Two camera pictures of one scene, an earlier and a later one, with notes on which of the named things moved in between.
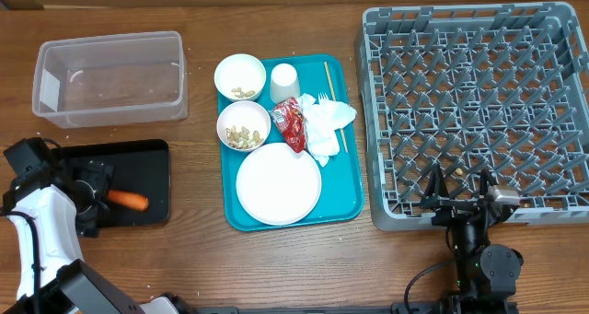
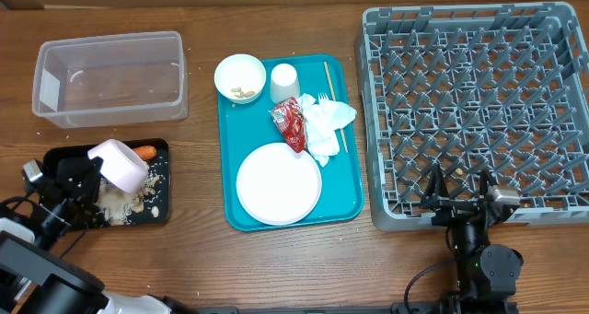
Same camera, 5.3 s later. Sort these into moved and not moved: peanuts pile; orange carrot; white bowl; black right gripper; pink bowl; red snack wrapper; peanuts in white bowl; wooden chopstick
Moved: peanuts pile; orange carrot; pink bowl
Not moved: white bowl; wooden chopstick; peanuts in white bowl; black right gripper; red snack wrapper
